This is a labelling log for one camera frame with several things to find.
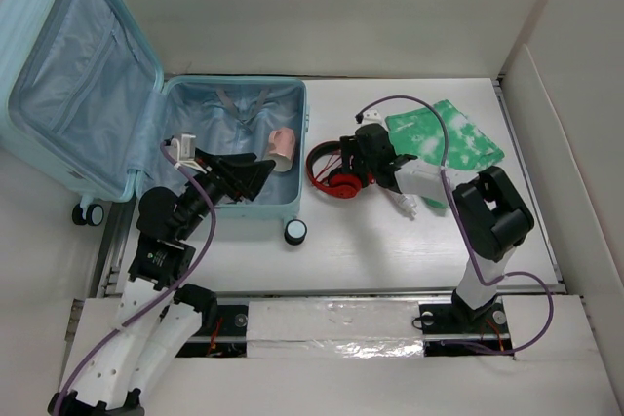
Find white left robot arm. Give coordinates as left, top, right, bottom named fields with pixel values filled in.
left=48, top=141, right=275, bottom=415

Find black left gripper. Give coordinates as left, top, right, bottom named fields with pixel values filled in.
left=175, top=146, right=275, bottom=239

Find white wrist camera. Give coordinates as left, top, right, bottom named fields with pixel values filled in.
left=355, top=107, right=386, bottom=127
left=165, top=132, right=198, bottom=168

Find red black headphones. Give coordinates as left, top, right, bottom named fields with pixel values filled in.
left=305, top=140, right=366, bottom=200

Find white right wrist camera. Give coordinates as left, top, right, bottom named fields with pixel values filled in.
left=355, top=107, right=386, bottom=127

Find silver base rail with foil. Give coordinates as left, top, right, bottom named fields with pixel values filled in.
left=178, top=296, right=512, bottom=359

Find pink white paper cup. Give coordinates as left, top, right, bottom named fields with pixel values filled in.
left=264, top=127, right=296, bottom=172

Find light blue hard-shell suitcase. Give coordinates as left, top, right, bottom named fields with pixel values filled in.
left=1, top=0, right=309, bottom=226

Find green white cloth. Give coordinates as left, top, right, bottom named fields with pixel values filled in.
left=383, top=97, right=506, bottom=215

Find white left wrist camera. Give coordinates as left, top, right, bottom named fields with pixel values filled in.
left=165, top=132, right=198, bottom=168

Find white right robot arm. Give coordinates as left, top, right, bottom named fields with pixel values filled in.
left=339, top=123, right=534, bottom=331

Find pink blue spray bottle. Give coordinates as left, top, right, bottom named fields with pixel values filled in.
left=388, top=191, right=417, bottom=219

